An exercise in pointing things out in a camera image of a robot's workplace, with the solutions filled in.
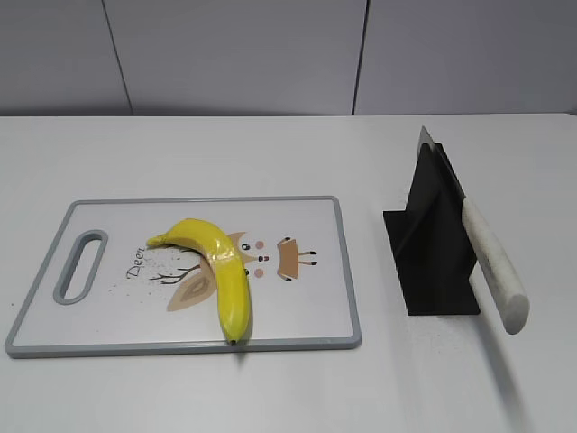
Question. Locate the white-handled cleaver knife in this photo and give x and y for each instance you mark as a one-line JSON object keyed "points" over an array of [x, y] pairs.
{"points": [[505, 286]]}

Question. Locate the yellow plastic banana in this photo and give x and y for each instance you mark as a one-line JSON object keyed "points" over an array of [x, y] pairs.
{"points": [[224, 260]]}

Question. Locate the black knife stand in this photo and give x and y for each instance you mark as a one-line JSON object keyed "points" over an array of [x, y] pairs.
{"points": [[432, 252]]}

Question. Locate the white grey-rimmed cutting board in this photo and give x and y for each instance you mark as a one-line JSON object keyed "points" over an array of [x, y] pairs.
{"points": [[100, 291]]}

